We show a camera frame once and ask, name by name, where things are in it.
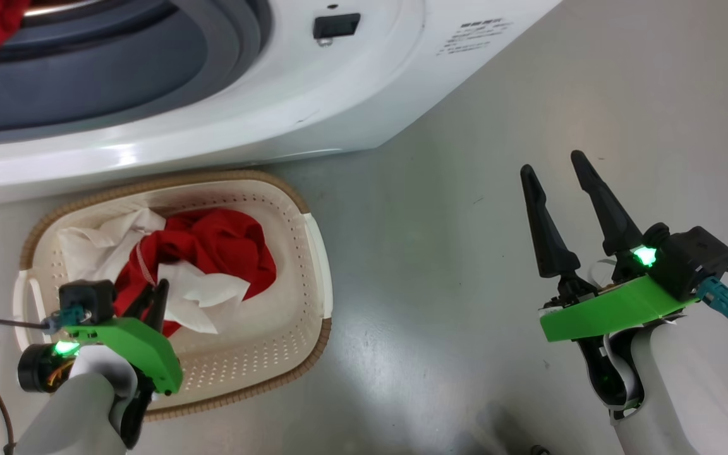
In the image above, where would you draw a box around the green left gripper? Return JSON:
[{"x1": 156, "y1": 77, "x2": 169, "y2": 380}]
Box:
[{"x1": 18, "y1": 280, "x2": 183, "y2": 394}]

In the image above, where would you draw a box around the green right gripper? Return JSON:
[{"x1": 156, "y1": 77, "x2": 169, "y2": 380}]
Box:
[{"x1": 520, "y1": 150, "x2": 698, "y2": 343}]

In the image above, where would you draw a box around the white garment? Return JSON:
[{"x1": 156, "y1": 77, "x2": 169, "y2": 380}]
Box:
[{"x1": 56, "y1": 209, "x2": 252, "y2": 335}]

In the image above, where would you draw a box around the cream perforated laundry basket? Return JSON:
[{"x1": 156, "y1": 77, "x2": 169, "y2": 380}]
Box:
[{"x1": 12, "y1": 169, "x2": 334, "y2": 422}]

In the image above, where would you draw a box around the grey rubber door seal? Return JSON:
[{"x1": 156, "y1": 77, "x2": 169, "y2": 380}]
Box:
[{"x1": 0, "y1": 0, "x2": 274, "y2": 150}]

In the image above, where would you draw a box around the white washing machine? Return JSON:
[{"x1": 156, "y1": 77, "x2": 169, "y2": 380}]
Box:
[{"x1": 0, "y1": 0, "x2": 562, "y2": 210}]

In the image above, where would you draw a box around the printed instruction label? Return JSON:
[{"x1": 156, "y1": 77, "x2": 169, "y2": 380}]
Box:
[{"x1": 437, "y1": 19, "x2": 514, "y2": 56}]

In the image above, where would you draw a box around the teal left camera connector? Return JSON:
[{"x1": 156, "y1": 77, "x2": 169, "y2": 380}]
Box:
[{"x1": 44, "y1": 305, "x2": 90, "y2": 334}]

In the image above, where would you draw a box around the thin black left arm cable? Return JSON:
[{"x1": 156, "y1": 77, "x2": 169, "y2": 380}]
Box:
[{"x1": 0, "y1": 318, "x2": 52, "y2": 455}]

